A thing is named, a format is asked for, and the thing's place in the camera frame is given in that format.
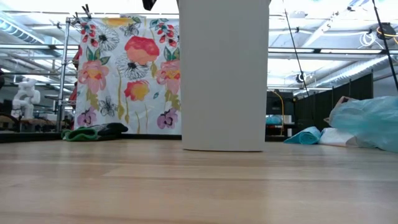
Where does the thin black pole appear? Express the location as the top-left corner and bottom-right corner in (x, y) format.
(284, 9), (310, 97)

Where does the black partition wall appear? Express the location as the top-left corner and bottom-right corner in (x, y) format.
(294, 73), (374, 134)

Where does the white coiled cable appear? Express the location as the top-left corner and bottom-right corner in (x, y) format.
(359, 30), (377, 48)

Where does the white humanoid robot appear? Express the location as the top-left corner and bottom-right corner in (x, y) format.
(11, 77), (41, 119)

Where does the yellow cable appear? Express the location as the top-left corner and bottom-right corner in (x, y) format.
(269, 89), (285, 137)

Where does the black aluminium rig frame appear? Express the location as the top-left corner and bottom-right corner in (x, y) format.
(0, 132), (293, 144)

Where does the floral print curtain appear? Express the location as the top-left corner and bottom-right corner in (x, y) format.
(74, 17), (183, 135)

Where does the black stand leg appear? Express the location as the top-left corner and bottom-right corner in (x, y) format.
(371, 0), (398, 91)

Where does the black glove green cuff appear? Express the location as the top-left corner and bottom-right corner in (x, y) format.
(61, 123), (129, 142)

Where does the translucent blue bag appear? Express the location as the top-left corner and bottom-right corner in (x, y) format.
(328, 95), (398, 154)

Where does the blue trash bag roll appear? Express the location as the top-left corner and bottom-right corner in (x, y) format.
(283, 126), (322, 146)

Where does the black round ceiling device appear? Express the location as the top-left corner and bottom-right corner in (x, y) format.
(375, 22), (397, 41)

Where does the white folded plastic bag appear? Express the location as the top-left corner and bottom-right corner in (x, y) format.
(317, 127), (361, 148)

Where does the white plastic trash bin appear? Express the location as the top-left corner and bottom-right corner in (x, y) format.
(178, 0), (271, 152)

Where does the black cabinet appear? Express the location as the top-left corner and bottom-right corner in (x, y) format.
(267, 90), (295, 138)

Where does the brown cardboard piece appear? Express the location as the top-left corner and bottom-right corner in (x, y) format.
(323, 95), (355, 124)

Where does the black curtain clip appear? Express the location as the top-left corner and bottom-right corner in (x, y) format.
(81, 4), (93, 20)

